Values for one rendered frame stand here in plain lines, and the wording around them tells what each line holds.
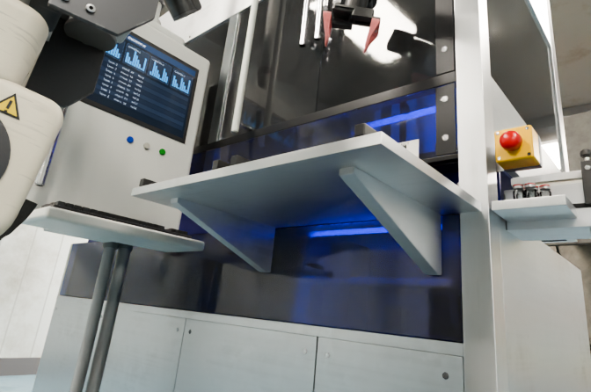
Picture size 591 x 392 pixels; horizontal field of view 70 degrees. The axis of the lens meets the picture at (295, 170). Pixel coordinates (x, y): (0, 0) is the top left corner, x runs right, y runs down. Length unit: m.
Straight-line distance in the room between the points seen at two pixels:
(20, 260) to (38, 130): 3.53
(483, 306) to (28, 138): 0.79
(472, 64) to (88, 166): 1.10
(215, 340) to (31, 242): 2.80
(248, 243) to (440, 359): 0.55
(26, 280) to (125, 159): 2.64
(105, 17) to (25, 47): 0.08
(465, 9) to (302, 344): 0.93
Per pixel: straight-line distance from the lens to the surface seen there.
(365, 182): 0.72
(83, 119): 1.45
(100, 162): 1.44
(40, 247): 4.04
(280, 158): 0.73
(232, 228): 1.15
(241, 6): 1.93
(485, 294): 0.93
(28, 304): 4.04
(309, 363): 1.14
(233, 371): 1.32
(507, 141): 0.95
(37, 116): 0.48
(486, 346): 0.93
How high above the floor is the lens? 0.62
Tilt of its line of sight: 19 degrees up
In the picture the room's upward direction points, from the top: 6 degrees clockwise
